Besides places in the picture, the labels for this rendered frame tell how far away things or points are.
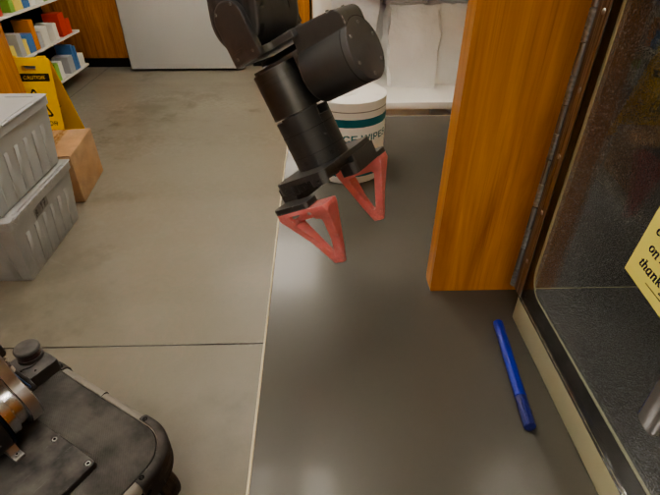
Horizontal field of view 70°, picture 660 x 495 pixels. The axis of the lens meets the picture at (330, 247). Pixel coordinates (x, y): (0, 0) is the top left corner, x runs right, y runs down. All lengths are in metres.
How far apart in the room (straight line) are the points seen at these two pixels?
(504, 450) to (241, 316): 1.57
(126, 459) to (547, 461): 1.07
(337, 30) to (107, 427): 1.21
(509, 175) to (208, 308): 1.63
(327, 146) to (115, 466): 1.06
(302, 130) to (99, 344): 1.65
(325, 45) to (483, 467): 0.40
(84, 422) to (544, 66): 1.33
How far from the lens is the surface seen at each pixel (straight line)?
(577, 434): 0.52
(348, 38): 0.44
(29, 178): 2.49
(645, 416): 0.31
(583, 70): 0.47
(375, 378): 0.52
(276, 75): 0.48
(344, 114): 0.80
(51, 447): 1.45
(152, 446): 1.37
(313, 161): 0.49
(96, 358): 1.98
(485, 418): 0.51
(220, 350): 1.86
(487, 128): 0.53
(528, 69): 0.52
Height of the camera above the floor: 1.35
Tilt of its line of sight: 36 degrees down
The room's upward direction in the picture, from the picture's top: straight up
